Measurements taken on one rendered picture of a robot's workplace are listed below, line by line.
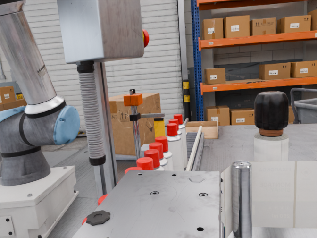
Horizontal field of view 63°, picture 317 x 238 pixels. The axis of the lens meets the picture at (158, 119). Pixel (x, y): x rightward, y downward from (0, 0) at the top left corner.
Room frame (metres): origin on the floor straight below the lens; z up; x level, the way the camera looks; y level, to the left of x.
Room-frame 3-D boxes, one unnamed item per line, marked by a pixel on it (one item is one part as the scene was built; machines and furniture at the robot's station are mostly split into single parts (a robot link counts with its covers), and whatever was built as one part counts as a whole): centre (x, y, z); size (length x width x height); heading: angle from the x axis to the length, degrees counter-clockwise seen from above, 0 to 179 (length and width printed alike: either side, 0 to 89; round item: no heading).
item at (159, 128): (0.71, 0.00, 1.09); 0.03 x 0.01 x 0.06; 76
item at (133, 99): (0.71, 0.04, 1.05); 0.10 x 0.04 x 0.33; 76
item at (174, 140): (0.80, -0.04, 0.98); 0.05 x 0.05 x 0.20
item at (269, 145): (0.66, -0.29, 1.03); 0.09 x 0.09 x 0.30
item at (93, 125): (0.52, 0.13, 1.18); 0.04 x 0.04 x 0.21
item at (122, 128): (1.38, 0.15, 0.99); 0.30 x 0.24 x 0.27; 155
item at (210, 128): (1.62, -0.24, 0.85); 0.30 x 0.26 x 0.04; 166
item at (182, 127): (0.95, -0.07, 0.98); 0.05 x 0.05 x 0.20
